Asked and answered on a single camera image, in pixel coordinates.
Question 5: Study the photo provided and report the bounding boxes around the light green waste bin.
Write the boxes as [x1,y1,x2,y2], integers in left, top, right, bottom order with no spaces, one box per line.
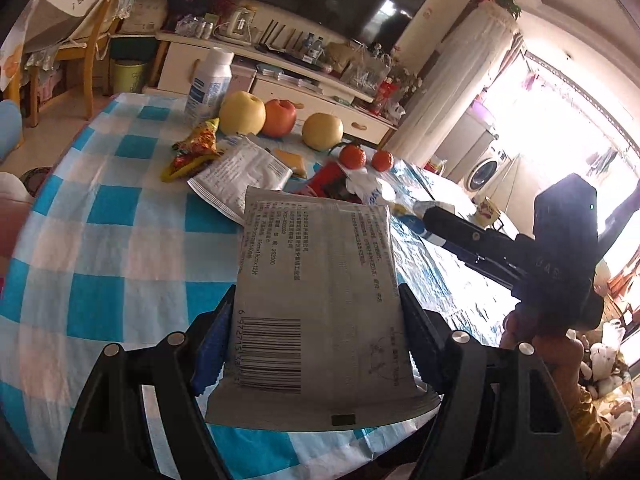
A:
[110,59,149,95]

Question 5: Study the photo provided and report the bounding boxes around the white electric kettle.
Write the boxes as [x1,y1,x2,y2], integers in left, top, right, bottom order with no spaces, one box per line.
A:
[215,5,257,44]

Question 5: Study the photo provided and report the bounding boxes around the white plush toy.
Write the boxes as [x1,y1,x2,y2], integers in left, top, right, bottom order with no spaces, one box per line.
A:
[582,320,628,397]

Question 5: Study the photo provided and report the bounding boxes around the clear plastic bag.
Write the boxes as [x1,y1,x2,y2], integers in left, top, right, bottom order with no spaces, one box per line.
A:
[345,45,392,92]

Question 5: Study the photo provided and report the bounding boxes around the white supplement bottle blue label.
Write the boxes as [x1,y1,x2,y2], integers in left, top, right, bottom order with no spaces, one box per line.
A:
[184,47,234,128]

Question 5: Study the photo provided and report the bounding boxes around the red black snack wrapper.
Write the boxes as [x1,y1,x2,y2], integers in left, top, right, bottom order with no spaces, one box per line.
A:
[292,162,362,202]

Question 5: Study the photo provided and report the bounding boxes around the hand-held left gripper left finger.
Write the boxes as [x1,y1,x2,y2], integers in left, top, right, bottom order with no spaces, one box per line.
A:
[57,285,236,480]

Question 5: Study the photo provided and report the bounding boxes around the white curtain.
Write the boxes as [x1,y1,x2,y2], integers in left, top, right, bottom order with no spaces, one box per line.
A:
[394,2,522,172]

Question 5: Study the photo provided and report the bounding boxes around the white television cabinet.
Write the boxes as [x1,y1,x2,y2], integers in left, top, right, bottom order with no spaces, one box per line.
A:
[155,30,397,147]

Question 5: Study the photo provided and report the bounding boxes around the black television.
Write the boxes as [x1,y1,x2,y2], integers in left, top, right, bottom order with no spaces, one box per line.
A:
[240,0,429,57]

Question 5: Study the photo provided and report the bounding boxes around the yellow apple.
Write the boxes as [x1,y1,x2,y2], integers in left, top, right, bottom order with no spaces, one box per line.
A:
[219,91,266,136]
[302,112,345,152]

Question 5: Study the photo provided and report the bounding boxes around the yellow red snack wrapper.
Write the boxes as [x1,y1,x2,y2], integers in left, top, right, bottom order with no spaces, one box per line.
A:
[160,117,224,183]

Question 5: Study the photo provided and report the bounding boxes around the light blue cushion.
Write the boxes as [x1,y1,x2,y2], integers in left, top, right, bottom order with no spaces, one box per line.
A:
[0,100,24,152]

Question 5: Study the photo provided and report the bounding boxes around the grey wet wipes packet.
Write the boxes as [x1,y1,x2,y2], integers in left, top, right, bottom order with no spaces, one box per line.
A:
[187,136,293,226]
[205,185,442,432]

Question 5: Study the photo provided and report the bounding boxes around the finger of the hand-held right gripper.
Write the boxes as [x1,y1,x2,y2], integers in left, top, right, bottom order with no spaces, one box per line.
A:
[440,242,521,291]
[422,207,535,261]

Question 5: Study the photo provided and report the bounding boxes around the black router with antennas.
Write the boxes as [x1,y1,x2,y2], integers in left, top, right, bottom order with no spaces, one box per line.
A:
[259,17,307,54]

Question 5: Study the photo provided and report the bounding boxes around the blue checkered tablecloth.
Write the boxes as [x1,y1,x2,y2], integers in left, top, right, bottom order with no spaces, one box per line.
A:
[0,92,521,480]

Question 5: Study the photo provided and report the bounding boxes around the large tangerine with leaf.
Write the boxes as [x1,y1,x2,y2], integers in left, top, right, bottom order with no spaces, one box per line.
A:
[338,143,369,170]

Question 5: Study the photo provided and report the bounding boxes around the printed mug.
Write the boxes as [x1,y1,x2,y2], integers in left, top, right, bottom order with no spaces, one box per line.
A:
[475,197,502,227]

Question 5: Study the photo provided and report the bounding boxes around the person's right hand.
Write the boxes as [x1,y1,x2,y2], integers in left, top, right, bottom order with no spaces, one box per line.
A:
[500,305,586,376]

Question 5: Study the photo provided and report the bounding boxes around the mustard yellow packet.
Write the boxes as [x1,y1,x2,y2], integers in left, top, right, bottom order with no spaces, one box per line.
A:
[272,148,309,179]

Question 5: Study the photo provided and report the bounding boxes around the red apple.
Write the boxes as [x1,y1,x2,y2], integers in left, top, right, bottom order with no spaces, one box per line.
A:
[260,99,297,139]

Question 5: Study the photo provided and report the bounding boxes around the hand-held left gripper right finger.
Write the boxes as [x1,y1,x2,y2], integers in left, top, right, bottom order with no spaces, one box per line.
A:
[397,284,587,480]

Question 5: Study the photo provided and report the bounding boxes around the wooden chair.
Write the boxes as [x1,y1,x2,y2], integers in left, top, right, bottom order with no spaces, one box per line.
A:
[19,0,167,113]

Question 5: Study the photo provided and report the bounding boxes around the white washing machine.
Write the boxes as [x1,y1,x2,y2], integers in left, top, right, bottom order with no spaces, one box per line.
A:
[465,156,507,194]

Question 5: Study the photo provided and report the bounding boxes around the white plastic bag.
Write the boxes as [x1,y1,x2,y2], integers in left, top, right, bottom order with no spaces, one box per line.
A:
[344,169,397,207]

